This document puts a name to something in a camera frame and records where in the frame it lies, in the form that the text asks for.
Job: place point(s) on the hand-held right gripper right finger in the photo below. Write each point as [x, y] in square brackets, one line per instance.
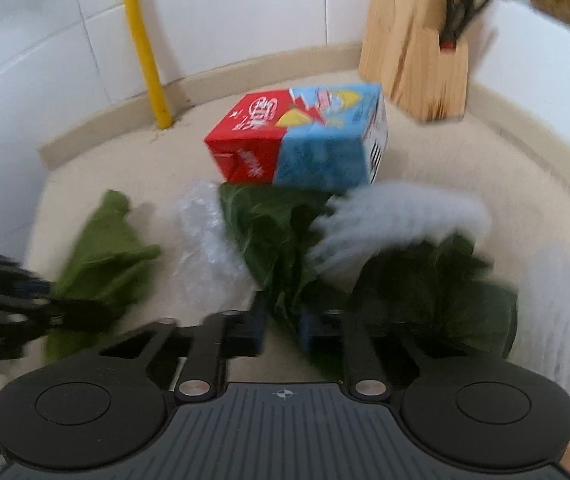
[309, 332]

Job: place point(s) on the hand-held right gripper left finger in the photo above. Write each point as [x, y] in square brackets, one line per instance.
[256, 327]

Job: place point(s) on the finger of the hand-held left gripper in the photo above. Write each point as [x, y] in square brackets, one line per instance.
[40, 317]
[25, 287]

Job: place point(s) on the clear plastic wrap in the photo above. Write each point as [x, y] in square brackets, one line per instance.
[205, 245]

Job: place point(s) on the dark green vegetable leaf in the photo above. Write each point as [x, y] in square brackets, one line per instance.
[265, 230]
[440, 290]

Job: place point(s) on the red and blue drink carton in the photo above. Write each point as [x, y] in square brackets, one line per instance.
[265, 130]

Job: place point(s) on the white plastic bag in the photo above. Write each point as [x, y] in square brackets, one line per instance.
[565, 335]

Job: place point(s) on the yellow pipe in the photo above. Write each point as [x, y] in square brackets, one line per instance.
[140, 35]

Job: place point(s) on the wooden knife block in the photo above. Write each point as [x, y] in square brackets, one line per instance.
[405, 50]

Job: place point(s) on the black scissors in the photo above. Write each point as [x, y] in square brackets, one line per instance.
[457, 10]

